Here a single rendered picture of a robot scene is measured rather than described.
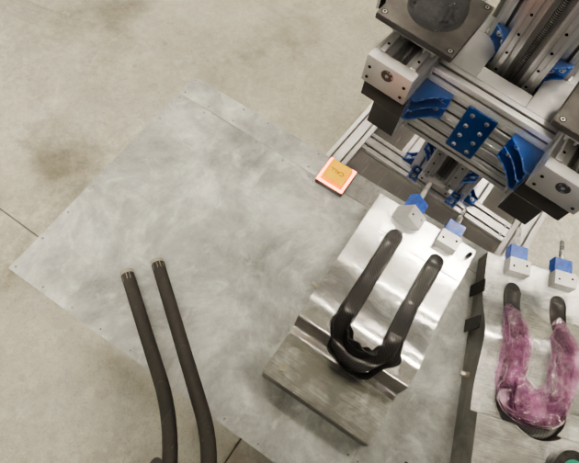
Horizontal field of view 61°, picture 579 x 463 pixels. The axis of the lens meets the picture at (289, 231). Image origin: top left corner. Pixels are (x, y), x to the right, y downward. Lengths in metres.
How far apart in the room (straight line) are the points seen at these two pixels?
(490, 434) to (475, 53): 0.94
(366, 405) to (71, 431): 1.22
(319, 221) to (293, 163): 0.18
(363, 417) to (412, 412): 0.14
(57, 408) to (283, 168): 1.23
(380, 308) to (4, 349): 1.50
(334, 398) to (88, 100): 1.89
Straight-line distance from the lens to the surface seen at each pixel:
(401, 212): 1.17
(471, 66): 1.45
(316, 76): 2.56
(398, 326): 1.09
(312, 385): 1.08
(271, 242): 1.21
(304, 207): 1.26
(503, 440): 1.13
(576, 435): 1.25
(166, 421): 1.05
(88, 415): 2.01
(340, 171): 1.28
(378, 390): 1.10
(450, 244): 1.18
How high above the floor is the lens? 1.93
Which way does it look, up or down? 66 degrees down
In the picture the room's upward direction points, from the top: 11 degrees clockwise
